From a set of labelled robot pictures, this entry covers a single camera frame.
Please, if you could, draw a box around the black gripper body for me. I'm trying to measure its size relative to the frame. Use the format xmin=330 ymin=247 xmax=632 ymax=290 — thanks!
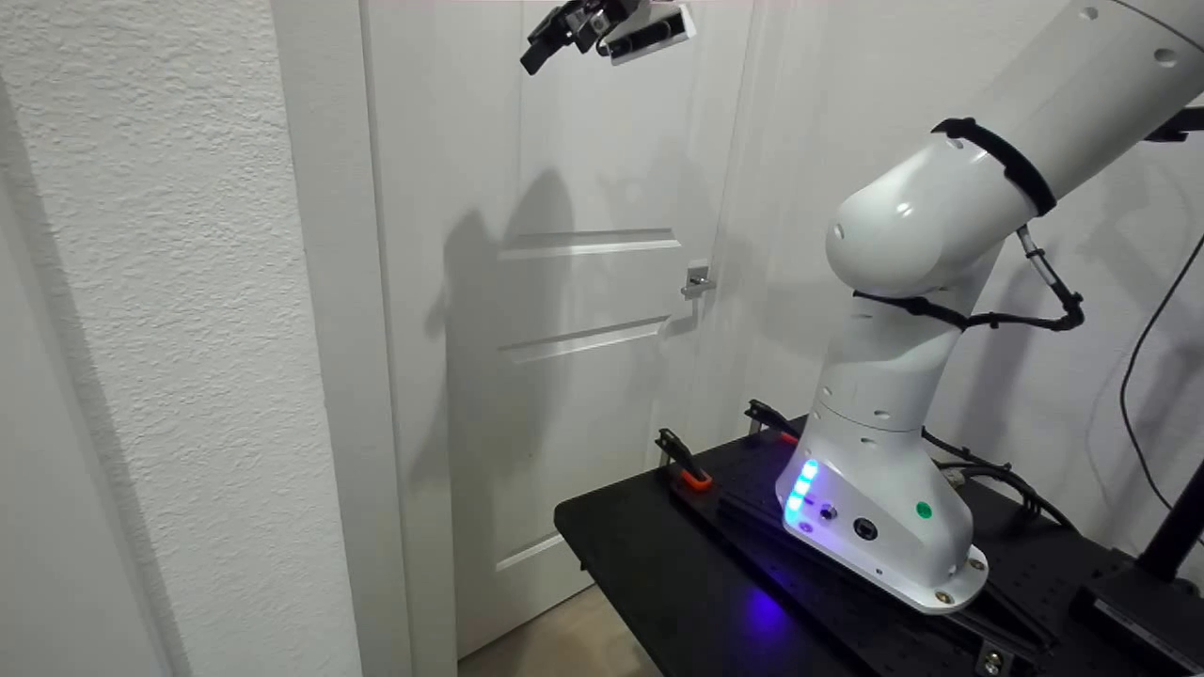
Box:
xmin=563 ymin=0 xmax=632 ymax=53

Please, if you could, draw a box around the silver door lever handle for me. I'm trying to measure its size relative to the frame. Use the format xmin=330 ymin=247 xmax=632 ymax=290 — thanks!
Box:
xmin=677 ymin=254 xmax=718 ymax=305

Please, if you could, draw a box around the white panel door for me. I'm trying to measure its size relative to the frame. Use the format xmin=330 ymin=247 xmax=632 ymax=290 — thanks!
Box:
xmin=360 ymin=0 xmax=758 ymax=656

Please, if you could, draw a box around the black clamp with red grip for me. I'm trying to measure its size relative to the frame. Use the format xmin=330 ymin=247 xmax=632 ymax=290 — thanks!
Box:
xmin=741 ymin=396 xmax=810 ymax=452

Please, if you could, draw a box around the black clamp with orange grip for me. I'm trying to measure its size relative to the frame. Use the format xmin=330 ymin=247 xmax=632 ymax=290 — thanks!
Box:
xmin=652 ymin=424 xmax=718 ymax=496

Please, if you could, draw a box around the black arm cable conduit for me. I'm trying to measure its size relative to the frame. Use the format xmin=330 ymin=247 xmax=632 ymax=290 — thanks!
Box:
xmin=849 ymin=106 xmax=1204 ymax=337

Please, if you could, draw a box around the black base cable bundle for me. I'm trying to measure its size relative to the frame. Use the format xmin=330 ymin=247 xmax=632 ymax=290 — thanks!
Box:
xmin=919 ymin=427 xmax=1077 ymax=529

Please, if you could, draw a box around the thin black wall cable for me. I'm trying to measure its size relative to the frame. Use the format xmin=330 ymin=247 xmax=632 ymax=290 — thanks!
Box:
xmin=1116 ymin=232 xmax=1204 ymax=508

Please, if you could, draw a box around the black camera stand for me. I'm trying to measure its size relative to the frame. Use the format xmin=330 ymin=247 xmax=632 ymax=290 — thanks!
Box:
xmin=1074 ymin=456 xmax=1204 ymax=677

